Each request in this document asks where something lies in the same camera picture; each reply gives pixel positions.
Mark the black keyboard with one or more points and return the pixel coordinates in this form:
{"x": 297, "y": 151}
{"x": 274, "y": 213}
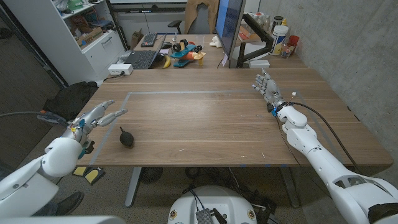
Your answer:
{"x": 149, "y": 40}

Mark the black rubber air blower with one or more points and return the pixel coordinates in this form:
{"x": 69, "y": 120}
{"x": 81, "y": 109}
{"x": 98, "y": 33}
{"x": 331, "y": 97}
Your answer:
{"x": 127, "y": 140}

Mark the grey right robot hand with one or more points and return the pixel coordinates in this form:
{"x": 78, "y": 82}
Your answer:
{"x": 272, "y": 90}

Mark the black computer mouse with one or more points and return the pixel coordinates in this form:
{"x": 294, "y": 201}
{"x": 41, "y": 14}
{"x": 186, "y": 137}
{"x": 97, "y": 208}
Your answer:
{"x": 167, "y": 45}

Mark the yellow banana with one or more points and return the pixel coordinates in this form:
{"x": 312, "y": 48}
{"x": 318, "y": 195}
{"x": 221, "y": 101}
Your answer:
{"x": 168, "y": 62}

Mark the black shoe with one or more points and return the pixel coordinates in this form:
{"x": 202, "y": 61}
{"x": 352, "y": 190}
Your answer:
{"x": 70, "y": 202}

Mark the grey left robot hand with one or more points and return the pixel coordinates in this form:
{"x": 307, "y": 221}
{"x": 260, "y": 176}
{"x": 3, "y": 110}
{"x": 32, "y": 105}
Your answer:
{"x": 88, "y": 119}

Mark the brown jacket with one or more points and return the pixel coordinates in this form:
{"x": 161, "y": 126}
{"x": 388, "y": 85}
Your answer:
{"x": 192, "y": 9}

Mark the dark jar with black lid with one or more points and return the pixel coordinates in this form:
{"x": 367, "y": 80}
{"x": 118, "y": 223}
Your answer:
{"x": 277, "y": 21}

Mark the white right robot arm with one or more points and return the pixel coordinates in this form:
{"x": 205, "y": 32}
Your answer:
{"x": 317, "y": 155}

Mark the small white box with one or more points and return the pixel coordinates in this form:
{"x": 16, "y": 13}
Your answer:
{"x": 259, "y": 63}

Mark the grey office chair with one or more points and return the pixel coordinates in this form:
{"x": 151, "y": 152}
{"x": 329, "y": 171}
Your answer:
{"x": 200, "y": 21}

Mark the black bag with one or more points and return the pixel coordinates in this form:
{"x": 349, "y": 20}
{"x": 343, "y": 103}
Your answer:
{"x": 71, "y": 99}

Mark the black round fan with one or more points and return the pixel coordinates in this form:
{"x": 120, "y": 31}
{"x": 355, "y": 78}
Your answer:
{"x": 151, "y": 175}

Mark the red cup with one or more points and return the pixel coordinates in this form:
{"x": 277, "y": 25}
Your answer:
{"x": 293, "y": 40}

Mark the small glass jar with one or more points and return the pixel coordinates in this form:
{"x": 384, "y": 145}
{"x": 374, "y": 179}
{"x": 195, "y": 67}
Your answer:
{"x": 286, "y": 51}

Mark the large computer monitor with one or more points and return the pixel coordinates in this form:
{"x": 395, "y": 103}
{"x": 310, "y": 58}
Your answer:
{"x": 228, "y": 21}

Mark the white robot chest edge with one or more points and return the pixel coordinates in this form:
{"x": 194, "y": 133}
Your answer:
{"x": 62, "y": 220}

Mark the yellow black foot pedal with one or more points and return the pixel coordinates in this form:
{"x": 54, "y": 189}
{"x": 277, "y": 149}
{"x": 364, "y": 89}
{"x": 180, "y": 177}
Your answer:
{"x": 91, "y": 175}

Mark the cardboard box with print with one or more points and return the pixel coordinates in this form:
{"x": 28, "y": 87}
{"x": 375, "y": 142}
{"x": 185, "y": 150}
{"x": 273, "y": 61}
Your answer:
{"x": 90, "y": 36}

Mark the grey finned module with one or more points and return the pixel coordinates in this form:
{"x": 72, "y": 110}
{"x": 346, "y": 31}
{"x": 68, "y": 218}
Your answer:
{"x": 204, "y": 216}

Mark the yellow bottle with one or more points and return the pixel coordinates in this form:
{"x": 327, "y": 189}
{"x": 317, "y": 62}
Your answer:
{"x": 284, "y": 22}

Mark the black laptop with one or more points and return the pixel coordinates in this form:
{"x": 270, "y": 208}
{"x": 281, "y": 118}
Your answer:
{"x": 141, "y": 59}

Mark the white shelf cabinet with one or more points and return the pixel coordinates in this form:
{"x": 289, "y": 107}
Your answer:
{"x": 62, "y": 46}

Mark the grey table leg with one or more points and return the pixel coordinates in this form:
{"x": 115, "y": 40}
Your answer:
{"x": 132, "y": 186}
{"x": 290, "y": 186}

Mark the plain cardboard box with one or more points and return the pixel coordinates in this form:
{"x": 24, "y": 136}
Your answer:
{"x": 136, "y": 38}

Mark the white power strip box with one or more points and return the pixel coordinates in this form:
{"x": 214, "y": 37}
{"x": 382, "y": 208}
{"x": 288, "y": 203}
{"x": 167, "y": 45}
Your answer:
{"x": 119, "y": 69}

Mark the white crumpled object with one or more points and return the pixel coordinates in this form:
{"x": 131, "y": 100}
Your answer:
{"x": 215, "y": 41}

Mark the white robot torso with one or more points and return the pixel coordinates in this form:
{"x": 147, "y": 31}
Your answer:
{"x": 214, "y": 199}

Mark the white canister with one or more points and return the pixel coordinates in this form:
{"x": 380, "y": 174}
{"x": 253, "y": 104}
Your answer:
{"x": 278, "y": 40}

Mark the teal orange toy plane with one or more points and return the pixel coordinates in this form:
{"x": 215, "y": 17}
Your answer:
{"x": 186, "y": 53}

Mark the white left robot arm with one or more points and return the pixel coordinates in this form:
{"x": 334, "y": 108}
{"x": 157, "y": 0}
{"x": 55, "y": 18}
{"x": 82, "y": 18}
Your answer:
{"x": 28, "y": 183}

